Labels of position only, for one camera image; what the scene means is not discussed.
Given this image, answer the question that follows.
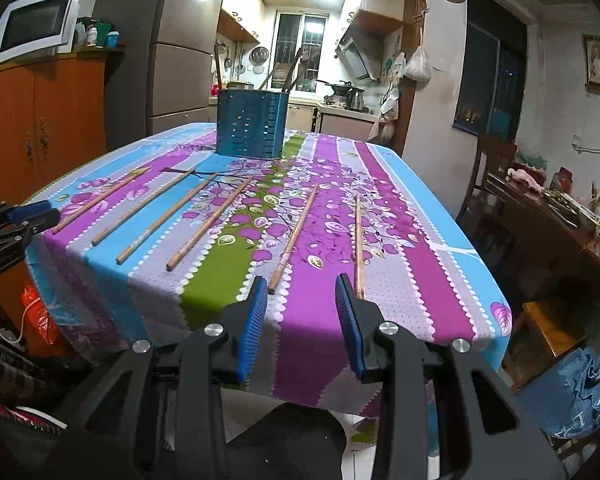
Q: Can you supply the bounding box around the wooden chopstick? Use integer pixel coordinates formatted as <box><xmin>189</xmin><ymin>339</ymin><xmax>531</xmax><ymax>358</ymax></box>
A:
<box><xmin>354</xmin><ymin>194</ymin><xmax>364</xmax><ymax>299</ymax></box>
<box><xmin>91</xmin><ymin>167</ymin><xmax>196</xmax><ymax>246</ymax></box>
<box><xmin>116</xmin><ymin>172</ymin><xmax>219</xmax><ymax>264</ymax></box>
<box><xmin>52</xmin><ymin>166</ymin><xmax>150</xmax><ymax>234</ymax></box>
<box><xmin>268</xmin><ymin>185</ymin><xmax>317</xmax><ymax>295</ymax></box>
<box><xmin>166</xmin><ymin>176</ymin><xmax>252</xmax><ymax>272</ymax></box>

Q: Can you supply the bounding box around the kitchen window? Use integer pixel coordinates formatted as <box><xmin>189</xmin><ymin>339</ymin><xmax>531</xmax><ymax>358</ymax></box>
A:
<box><xmin>268</xmin><ymin>11</ymin><xmax>328</xmax><ymax>93</ymax></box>

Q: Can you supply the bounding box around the orange wooden cabinet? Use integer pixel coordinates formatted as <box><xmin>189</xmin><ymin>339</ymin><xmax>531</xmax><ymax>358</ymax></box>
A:
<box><xmin>0</xmin><ymin>46</ymin><xmax>127</xmax><ymax>311</ymax></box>

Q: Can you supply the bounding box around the floral striped tablecloth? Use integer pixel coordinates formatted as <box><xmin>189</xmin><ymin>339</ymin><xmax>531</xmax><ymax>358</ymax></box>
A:
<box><xmin>26</xmin><ymin>124</ymin><xmax>512</xmax><ymax>416</ymax></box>

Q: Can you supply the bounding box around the white microwave oven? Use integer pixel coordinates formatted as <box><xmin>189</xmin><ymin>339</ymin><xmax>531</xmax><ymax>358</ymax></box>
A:
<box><xmin>0</xmin><ymin>0</ymin><xmax>80</xmax><ymax>64</ymax></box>

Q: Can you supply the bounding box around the dark wooden side table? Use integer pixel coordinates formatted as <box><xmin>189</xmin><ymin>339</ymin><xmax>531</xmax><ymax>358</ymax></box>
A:
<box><xmin>494</xmin><ymin>177</ymin><xmax>600</xmax><ymax>299</ymax></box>

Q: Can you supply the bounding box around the blue denim cloth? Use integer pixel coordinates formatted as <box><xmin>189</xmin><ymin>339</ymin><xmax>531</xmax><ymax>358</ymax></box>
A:
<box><xmin>516</xmin><ymin>347</ymin><xmax>600</xmax><ymax>440</ymax></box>

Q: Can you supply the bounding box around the blue plastic utensil basket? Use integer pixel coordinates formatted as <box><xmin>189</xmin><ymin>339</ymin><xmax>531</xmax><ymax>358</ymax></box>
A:
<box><xmin>215</xmin><ymin>89</ymin><xmax>289</xmax><ymax>159</ymax></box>

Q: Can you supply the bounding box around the wooden chair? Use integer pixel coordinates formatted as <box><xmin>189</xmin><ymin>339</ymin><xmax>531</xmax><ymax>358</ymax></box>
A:
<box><xmin>456</xmin><ymin>133</ymin><xmax>517</xmax><ymax>245</ymax></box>

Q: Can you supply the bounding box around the silver refrigerator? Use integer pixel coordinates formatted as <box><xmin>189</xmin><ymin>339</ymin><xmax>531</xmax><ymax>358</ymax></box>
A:
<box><xmin>93</xmin><ymin>0</ymin><xmax>222</xmax><ymax>150</ymax></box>

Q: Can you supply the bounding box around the dark window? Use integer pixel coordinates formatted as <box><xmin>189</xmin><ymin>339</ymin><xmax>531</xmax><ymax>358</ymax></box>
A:
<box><xmin>453</xmin><ymin>0</ymin><xmax>528</xmax><ymax>142</ymax></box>

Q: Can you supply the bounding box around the hanging white plastic bag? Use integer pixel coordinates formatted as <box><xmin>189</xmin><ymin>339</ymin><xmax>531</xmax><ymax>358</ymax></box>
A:
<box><xmin>403</xmin><ymin>46</ymin><xmax>431</xmax><ymax>82</ymax></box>

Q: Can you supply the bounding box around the range hood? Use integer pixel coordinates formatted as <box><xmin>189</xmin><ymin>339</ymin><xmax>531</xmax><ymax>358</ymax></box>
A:
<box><xmin>335</xmin><ymin>25</ymin><xmax>384</xmax><ymax>81</ymax></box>

